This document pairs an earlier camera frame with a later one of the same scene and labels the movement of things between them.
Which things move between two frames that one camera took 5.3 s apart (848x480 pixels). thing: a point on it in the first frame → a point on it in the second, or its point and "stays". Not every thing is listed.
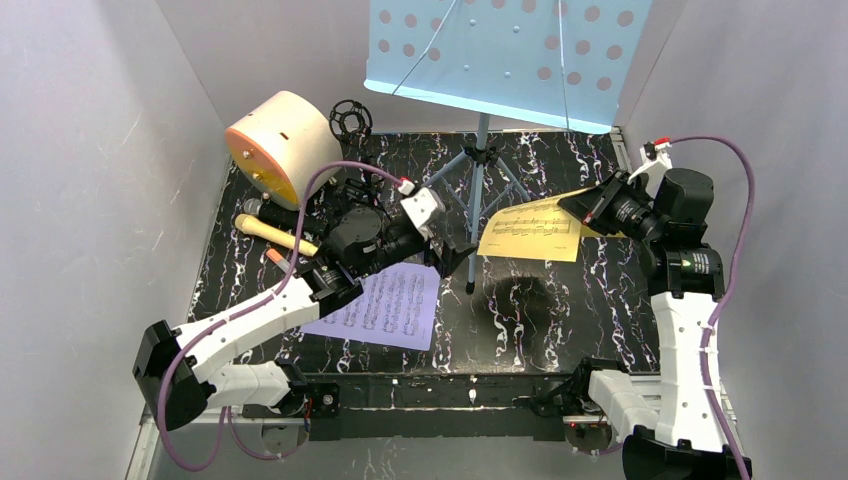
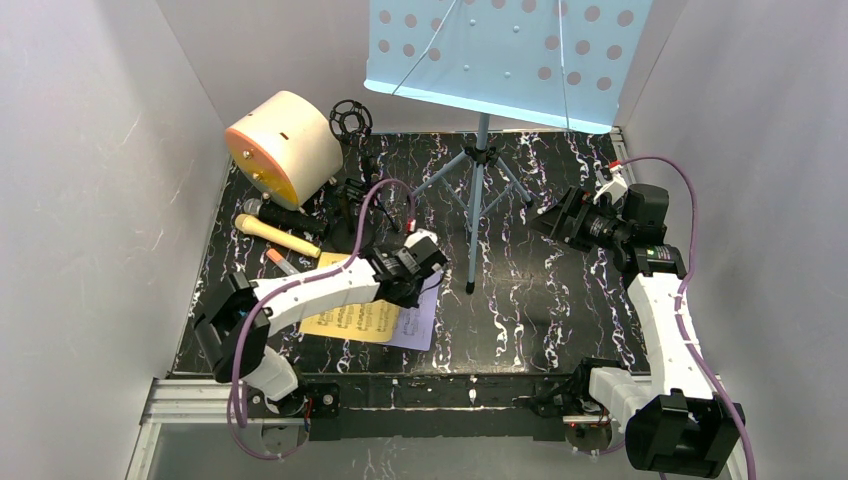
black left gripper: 436,240 → 403,291
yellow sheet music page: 538,230 → 376,321
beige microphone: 249,223 stays
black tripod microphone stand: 351,120 stays
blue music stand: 563,63 stays
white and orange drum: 283,143 stays
